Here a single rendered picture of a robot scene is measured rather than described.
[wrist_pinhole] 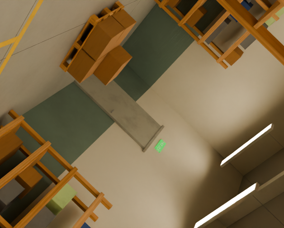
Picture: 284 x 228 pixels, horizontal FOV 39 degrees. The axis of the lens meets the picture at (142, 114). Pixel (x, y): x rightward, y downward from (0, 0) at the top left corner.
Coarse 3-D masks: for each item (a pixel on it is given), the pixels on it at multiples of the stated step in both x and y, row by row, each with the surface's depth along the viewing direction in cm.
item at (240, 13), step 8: (224, 0) 271; (232, 0) 272; (280, 0) 234; (232, 8) 271; (240, 8) 272; (272, 8) 258; (280, 8) 240; (240, 16) 271; (248, 16) 272; (264, 16) 260; (248, 24) 272; (256, 24) 267; (256, 32) 272; (264, 32) 272; (264, 40) 272; (272, 40) 272; (272, 48) 272; (280, 48) 272; (280, 56) 272
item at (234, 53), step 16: (176, 0) 861; (240, 0) 799; (256, 0) 791; (176, 16) 875; (192, 16) 862; (224, 16) 824; (272, 16) 792; (192, 32) 873; (208, 32) 851; (208, 48) 872; (224, 64) 871
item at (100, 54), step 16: (96, 16) 583; (112, 16) 609; (128, 16) 634; (80, 32) 600; (96, 32) 587; (112, 32) 587; (128, 32) 652; (80, 48) 616; (96, 48) 604; (112, 48) 648; (64, 64) 651; (80, 64) 635; (96, 64) 643; (112, 64) 656; (80, 80) 651
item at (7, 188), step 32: (0, 128) 585; (32, 128) 627; (0, 160) 572; (32, 160) 591; (64, 160) 627; (0, 192) 529; (64, 192) 594; (96, 192) 626; (0, 224) 504; (32, 224) 532
